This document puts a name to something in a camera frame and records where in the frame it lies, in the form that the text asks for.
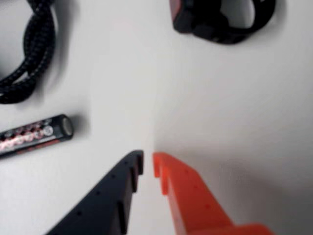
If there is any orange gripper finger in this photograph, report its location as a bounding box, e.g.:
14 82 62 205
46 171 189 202
152 151 275 235

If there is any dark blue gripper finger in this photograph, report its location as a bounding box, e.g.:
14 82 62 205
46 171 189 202
45 150 144 235

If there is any black battery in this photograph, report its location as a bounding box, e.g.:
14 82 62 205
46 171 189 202
0 113 74 160

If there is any black braided USB cable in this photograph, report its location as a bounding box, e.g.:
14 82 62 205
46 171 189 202
0 0 59 105

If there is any black ring band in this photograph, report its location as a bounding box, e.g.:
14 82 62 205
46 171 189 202
169 0 276 46

